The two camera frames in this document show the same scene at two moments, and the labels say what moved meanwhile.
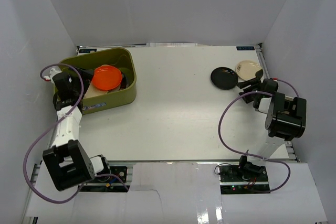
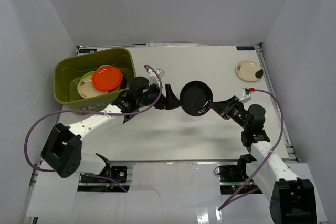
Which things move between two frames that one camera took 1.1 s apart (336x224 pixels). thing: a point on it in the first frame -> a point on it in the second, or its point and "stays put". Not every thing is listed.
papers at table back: (171, 44) stays put
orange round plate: (106, 77) stays put
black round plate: (224, 78) -> (195, 96)
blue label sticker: (245, 48) stays put
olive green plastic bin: (119, 56) stays put
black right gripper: (251, 82) -> (224, 108)
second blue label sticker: (86, 50) stays put
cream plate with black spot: (246, 70) stays put
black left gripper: (85, 77) -> (163, 98)
